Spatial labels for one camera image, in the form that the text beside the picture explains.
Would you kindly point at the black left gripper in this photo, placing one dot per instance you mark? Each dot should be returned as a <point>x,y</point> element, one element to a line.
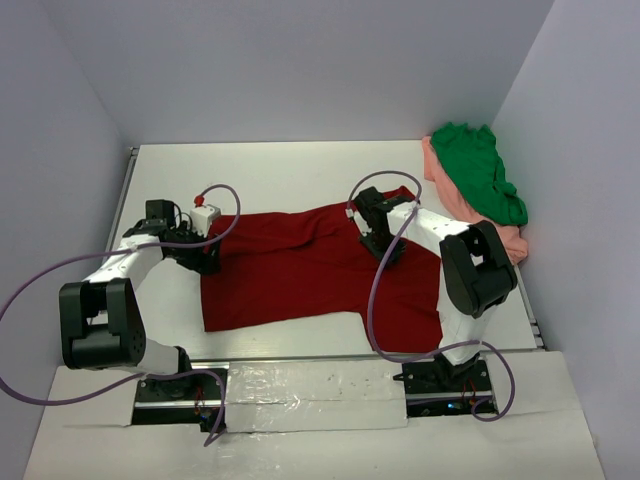
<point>201,253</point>

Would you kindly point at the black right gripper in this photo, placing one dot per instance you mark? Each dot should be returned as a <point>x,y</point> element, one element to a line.
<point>378,239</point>

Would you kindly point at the red t-shirt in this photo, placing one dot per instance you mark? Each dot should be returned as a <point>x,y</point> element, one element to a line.
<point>282,266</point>

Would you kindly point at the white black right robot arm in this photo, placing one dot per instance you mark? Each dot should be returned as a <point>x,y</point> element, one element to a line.
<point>475,276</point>

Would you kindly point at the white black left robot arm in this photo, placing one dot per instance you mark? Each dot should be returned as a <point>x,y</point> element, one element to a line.
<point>100,320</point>

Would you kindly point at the salmon pink t-shirt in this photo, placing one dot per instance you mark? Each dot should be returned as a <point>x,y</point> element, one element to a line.
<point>453,201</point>

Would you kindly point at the green t-shirt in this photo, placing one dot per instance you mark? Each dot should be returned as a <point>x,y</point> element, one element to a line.
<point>470,158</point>

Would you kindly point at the white cardboard front cover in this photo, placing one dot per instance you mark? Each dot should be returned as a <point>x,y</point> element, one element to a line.
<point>348,422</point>

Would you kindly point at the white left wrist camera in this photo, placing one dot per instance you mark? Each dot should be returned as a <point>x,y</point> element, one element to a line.
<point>202,217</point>

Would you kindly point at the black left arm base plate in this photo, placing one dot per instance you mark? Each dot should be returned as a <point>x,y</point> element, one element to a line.
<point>190,401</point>

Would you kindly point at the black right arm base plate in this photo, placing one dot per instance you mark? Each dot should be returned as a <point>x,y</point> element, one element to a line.
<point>435,388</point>

